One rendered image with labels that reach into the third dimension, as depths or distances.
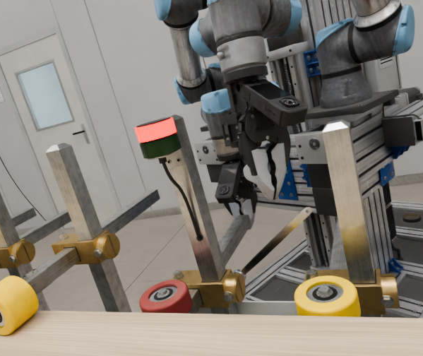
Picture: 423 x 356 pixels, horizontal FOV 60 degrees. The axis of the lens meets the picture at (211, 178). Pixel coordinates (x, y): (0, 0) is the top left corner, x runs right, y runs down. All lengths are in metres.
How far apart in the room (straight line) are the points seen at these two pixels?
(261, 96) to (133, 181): 3.51
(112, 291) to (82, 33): 3.41
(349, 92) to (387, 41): 0.17
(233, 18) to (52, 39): 3.73
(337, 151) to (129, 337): 0.38
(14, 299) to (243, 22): 0.56
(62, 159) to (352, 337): 0.56
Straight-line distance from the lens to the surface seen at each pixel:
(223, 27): 0.60
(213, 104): 0.88
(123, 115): 3.86
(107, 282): 0.81
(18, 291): 0.70
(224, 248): 0.81
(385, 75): 1.66
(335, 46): 1.16
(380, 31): 1.10
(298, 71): 1.38
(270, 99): 0.54
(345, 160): 0.53
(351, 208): 0.56
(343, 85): 1.16
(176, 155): 0.59
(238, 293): 0.67
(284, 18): 0.69
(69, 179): 0.75
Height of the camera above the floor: 1.20
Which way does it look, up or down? 14 degrees down
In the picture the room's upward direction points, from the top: 15 degrees counter-clockwise
